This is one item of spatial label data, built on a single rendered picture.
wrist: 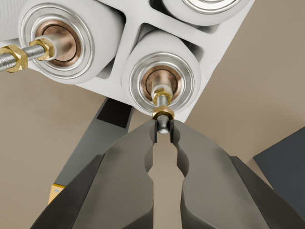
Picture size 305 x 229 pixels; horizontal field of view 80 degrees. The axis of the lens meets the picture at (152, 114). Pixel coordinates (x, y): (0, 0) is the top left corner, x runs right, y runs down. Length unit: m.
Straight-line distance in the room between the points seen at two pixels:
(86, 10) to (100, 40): 0.03
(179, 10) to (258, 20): 0.32
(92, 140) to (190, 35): 0.21
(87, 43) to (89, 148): 0.15
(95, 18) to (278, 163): 0.57
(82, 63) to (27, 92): 0.39
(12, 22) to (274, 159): 0.65
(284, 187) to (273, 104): 0.21
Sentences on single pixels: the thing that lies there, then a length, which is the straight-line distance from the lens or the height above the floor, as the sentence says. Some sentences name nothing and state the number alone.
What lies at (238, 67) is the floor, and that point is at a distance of 0.51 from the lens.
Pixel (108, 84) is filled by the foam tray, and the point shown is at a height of 0.18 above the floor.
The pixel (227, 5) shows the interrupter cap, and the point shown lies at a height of 0.25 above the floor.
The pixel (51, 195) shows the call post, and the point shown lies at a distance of 0.26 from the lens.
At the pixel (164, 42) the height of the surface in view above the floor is 0.25.
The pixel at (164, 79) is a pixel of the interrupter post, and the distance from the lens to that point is 0.20.
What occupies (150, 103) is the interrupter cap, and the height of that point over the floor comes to 0.25.
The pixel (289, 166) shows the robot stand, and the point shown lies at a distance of 0.62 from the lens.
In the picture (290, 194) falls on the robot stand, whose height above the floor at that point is 0.15.
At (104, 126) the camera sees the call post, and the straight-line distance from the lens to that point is 0.35.
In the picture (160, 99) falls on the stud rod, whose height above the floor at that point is 0.30.
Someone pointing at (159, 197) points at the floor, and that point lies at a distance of 0.76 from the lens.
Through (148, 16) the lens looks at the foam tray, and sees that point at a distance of 0.28.
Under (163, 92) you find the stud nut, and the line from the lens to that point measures 0.18.
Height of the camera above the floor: 0.45
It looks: 61 degrees down
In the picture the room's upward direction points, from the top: 177 degrees counter-clockwise
